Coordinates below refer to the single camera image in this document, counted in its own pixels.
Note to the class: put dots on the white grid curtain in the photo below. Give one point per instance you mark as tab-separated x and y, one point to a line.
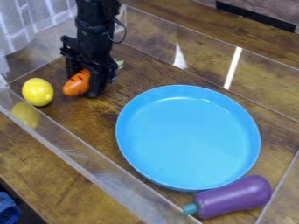
26	17

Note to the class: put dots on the yellow toy lemon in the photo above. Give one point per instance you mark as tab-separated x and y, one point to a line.
38	92

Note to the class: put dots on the blue round tray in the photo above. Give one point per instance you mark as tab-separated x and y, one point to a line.
187	137

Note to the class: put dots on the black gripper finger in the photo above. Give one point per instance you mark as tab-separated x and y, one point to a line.
73	67
98	82

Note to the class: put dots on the orange toy carrot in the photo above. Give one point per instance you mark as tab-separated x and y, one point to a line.
78	84

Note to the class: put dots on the clear acrylic enclosure wall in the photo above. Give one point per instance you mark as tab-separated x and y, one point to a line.
65	166

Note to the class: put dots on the purple toy eggplant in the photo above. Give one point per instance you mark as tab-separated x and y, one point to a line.
249	193

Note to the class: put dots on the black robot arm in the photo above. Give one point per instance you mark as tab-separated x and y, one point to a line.
97	11

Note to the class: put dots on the blue object at corner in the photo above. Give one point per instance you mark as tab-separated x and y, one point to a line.
10	210

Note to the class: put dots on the black bar in background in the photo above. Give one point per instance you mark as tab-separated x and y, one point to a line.
255	16

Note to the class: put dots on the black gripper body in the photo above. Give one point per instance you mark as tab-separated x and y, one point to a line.
93	44

